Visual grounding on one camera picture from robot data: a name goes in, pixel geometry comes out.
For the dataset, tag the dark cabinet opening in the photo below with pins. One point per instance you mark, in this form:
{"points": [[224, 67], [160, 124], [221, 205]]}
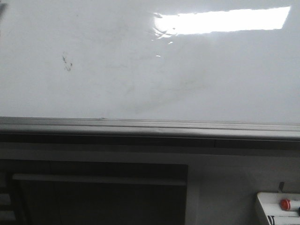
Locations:
{"points": [[88, 193]]}

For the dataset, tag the grey aluminium whiteboard tray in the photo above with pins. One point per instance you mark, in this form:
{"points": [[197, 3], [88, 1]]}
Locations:
{"points": [[145, 132]]}

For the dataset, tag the white whiteboard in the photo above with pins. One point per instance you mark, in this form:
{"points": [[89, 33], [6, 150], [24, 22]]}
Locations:
{"points": [[195, 60]]}

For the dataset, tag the red emergency stop button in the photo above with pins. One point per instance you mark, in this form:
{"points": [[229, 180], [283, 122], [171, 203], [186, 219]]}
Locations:
{"points": [[285, 204]]}

